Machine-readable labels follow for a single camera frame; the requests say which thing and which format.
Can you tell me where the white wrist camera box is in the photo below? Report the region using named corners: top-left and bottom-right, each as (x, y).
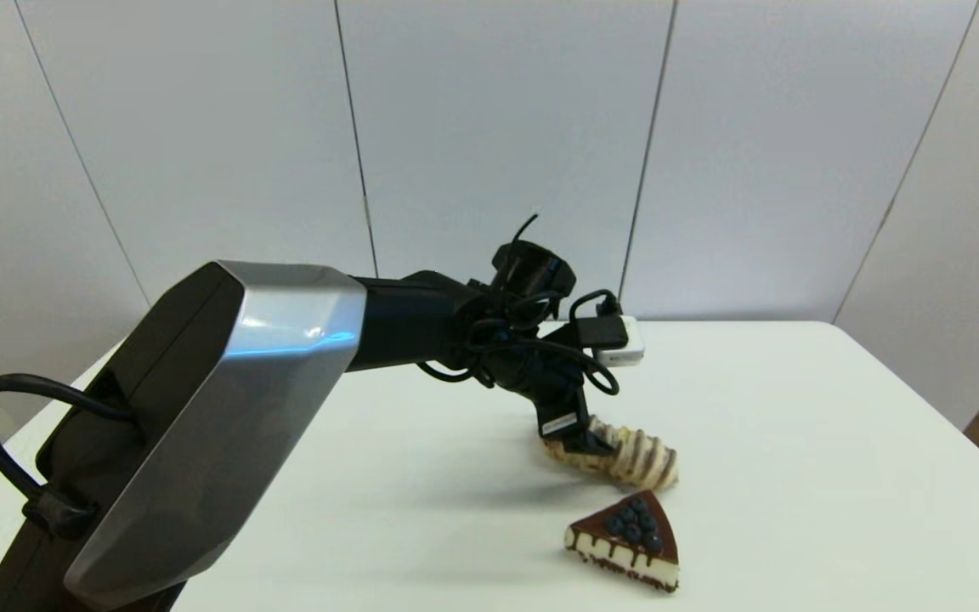
top-left (579, 314), bottom-right (646, 368)

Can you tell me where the chocolate blueberry cake slice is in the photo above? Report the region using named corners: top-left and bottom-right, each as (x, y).
top-left (564, 490), bottom-right (681, 594)

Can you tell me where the long twisted brown bread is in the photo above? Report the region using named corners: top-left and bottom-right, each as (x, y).
top-left (540, 414), bottom-right (680, 493)

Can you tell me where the thin black wrist cable bundle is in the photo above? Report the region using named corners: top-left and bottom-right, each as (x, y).
top-left (416, 212), bottom-right (626, 400)

